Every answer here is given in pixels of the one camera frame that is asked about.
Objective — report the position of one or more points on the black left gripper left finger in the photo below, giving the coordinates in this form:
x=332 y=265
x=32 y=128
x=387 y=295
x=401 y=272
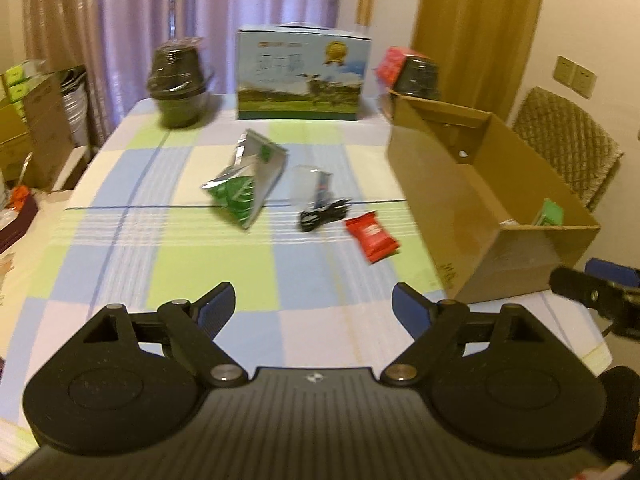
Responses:
x=213 y=310

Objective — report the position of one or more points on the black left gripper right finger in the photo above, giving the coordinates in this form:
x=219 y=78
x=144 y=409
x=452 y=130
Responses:
x=415 y=313

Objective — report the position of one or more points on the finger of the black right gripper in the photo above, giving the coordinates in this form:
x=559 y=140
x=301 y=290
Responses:
x=603 y=285

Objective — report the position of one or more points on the red candy packet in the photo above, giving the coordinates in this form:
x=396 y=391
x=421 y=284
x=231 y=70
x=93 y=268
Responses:
x=375 y=242

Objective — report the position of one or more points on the green medicine box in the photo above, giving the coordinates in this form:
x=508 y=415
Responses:
x=550 y=214

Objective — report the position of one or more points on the silver green foil pouch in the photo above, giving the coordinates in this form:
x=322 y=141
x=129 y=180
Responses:
x=243 y=186

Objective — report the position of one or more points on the brown cardboard box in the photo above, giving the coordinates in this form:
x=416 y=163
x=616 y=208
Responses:
x=474 y=188

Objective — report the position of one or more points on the checked tablecloth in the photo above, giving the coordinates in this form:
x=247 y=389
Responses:
x=140 y=230

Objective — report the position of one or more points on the quilted brown chair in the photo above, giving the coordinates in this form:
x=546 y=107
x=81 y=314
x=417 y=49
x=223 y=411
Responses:
x=571 y=141

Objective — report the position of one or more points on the dark wrapped bowl left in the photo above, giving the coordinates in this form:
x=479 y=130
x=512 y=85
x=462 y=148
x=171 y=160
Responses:
x=178 y=81

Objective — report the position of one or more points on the dark wrapped bowl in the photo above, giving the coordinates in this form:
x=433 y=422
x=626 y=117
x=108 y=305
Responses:
x=418 y=77
x=178 y=81

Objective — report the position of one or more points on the dark wrapped bowl right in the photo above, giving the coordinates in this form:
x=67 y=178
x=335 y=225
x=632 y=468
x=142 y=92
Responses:
x=418 y=77

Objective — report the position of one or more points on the red box behind bowl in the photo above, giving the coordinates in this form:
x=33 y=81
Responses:
x=393 y=62

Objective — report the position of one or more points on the blue milk carton box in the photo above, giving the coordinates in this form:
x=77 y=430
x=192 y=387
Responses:
x=300 y=72

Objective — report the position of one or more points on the wooden door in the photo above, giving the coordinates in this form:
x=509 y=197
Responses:
x=481 y=48

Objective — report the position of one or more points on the purple curtain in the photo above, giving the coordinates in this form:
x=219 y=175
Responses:
x=115 y=41

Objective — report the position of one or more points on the wall switch plate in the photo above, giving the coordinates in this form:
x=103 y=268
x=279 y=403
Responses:
x=573 y=76

